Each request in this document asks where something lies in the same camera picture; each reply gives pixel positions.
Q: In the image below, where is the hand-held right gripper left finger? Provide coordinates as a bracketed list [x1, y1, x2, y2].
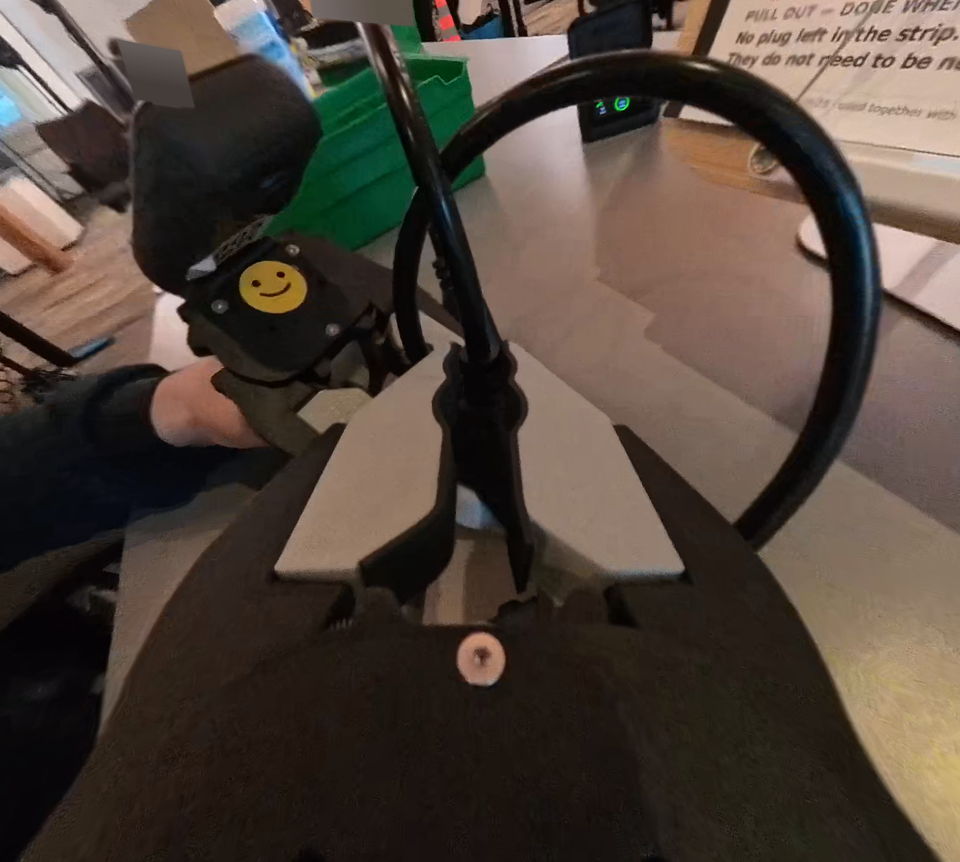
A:
[273, 345, 460, 604]

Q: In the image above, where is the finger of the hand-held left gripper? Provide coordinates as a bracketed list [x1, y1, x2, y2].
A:
[411, 312, 466, 374]
[296, 386, 376, 436]

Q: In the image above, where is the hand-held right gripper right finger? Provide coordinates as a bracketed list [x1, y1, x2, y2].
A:
[501, 345, 685, 597]

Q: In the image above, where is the short black extension cord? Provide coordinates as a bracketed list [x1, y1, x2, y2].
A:
[356, 22, 528, 582]
[392, 51, 880, 552]

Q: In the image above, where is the person's left forearm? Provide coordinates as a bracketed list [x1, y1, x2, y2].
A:
[0, 363, 249, 572]

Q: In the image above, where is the person's left hand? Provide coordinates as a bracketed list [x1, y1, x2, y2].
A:
[150, 358, 267, 449]

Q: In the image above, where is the green plastic bin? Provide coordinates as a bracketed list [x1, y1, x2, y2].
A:
[266, 26, 487, 250]

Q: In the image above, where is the dark office chair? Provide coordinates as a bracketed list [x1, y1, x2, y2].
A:
[33, 93, 136, 211]

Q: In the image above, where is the white canister blue label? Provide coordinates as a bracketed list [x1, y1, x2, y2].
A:
[217, 0, 316, 100]

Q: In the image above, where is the brown cardboard box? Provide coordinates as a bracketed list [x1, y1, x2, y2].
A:
[123, 0, 243, 77]

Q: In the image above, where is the dark charging case with screen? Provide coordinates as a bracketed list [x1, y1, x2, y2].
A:
[566, 0, 667, 145]

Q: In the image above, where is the printed instruction board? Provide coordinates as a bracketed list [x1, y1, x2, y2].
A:
[678, 0, 960, 158]

